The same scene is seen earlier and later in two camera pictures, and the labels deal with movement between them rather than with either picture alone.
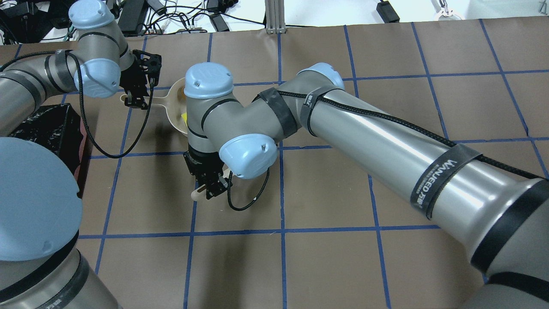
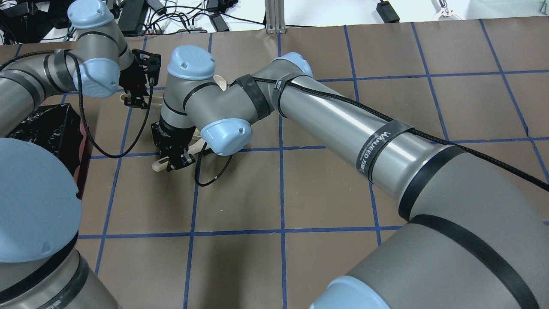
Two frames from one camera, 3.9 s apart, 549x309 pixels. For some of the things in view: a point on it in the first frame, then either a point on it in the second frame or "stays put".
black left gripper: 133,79 stays put
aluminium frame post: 275,16 stays put
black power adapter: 387,13 stays put
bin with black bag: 59,127 stays put
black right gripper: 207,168 → 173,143
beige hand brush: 200,194 → 162,165
